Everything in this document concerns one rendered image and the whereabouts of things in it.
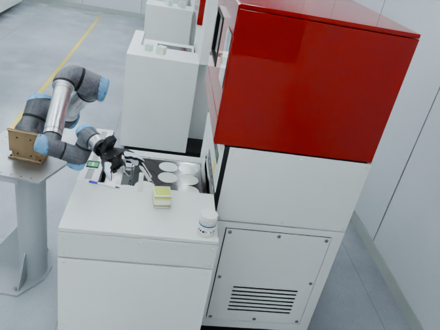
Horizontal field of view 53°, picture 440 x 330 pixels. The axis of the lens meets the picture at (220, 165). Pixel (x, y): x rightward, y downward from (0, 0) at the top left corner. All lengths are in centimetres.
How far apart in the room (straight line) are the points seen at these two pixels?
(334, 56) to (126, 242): 111
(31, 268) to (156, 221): 125
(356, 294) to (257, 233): 128
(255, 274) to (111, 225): 92
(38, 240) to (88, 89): 104
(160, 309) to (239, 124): 88
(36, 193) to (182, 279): 105
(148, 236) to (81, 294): 42
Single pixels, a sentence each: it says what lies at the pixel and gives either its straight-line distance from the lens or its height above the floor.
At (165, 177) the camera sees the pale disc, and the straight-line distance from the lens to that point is 224.
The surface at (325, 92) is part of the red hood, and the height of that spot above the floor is 152.
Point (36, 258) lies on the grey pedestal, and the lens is 286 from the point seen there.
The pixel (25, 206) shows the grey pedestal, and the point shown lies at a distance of 263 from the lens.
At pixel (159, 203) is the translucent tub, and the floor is 99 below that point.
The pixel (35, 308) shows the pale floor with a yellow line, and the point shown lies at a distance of 281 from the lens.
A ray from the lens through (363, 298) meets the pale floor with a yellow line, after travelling 331.
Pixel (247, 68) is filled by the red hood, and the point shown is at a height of 158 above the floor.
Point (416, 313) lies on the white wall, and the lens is 326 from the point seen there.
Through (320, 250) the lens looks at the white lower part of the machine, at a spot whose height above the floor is 69.
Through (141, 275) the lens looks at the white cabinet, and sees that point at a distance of 189.
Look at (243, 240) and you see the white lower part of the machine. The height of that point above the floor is 71.
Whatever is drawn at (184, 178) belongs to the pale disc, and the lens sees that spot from 226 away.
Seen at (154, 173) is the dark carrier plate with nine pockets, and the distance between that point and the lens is 227.
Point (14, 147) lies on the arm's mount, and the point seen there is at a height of 89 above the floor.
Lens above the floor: 206
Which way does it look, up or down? 28 degrees down
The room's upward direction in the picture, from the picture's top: 11 degrees clockwise
